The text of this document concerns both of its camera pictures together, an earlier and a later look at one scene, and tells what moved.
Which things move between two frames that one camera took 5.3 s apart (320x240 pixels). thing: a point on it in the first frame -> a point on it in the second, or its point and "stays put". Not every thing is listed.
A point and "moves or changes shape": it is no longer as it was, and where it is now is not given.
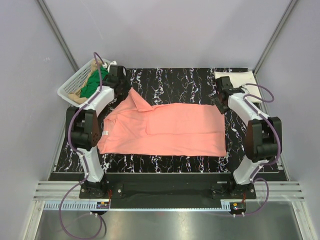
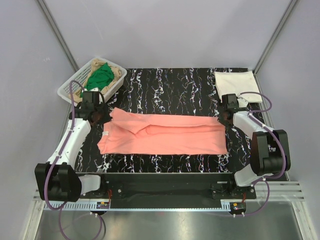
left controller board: (102, 205) stays put
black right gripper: (221, 109) -> (221, 117)
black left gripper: (127, 86) -> (107, 117)
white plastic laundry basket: (75, 83) stays put
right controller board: (237, 207) stays put
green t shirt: (93, 85) stays put
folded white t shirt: (245, 81) stays put
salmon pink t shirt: (135, 127) moves or changes shape
